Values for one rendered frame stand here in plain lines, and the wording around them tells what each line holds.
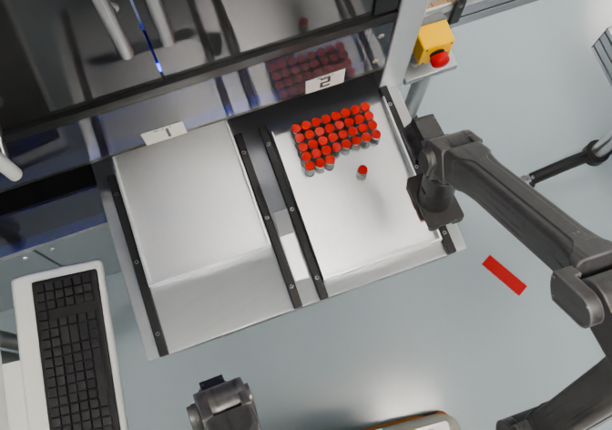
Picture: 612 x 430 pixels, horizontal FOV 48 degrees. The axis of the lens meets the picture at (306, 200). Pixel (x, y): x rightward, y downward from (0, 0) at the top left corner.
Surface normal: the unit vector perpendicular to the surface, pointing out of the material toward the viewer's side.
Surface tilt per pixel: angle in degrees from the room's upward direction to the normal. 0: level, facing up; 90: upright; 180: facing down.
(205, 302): 0
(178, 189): 0
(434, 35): 0
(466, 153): 44
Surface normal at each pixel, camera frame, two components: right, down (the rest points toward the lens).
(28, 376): 0.01, -0.28
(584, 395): -0.96, 0.22
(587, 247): -0.15, -0.85
